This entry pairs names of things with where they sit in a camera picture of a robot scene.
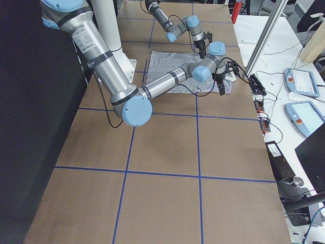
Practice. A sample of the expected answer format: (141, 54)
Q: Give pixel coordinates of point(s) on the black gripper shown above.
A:
(220, 78)
(200, 44)

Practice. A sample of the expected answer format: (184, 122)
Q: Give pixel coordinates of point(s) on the black monitor arm base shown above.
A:
(301, 204)

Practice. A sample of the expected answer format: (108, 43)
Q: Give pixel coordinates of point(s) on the far grey orange USB hub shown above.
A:
(259, 106)

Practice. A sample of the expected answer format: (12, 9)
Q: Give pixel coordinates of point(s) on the grey orange usb hub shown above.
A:
(264, 124)
(259, 106)

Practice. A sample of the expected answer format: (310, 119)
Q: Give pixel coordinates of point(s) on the near grey orange USB hub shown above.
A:
(264, 124)

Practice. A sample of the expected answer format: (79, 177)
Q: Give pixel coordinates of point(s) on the red cylinder tube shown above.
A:
(236, 10)

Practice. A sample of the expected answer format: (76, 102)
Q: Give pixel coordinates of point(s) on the upper blue teach pendant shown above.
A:
(301, 82)

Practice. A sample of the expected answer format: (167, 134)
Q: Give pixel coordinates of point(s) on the blue teach pendant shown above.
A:
(301, 82)
(305, 116)

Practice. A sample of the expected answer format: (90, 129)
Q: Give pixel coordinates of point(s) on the lower blue teach pendant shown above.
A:
(305, 116)

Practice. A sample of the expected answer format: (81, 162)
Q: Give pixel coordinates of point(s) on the black box with white label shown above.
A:
(280, 167)

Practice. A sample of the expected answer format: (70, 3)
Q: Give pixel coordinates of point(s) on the beige wooden board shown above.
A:
(315, 45)

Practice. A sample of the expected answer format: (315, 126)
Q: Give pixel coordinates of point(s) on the black monitor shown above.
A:
(311, 156)

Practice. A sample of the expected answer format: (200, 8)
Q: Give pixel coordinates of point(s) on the silver round knob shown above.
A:
(297, 181)

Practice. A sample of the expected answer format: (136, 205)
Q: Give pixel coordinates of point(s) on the aluminium frame post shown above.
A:
(270, 24)

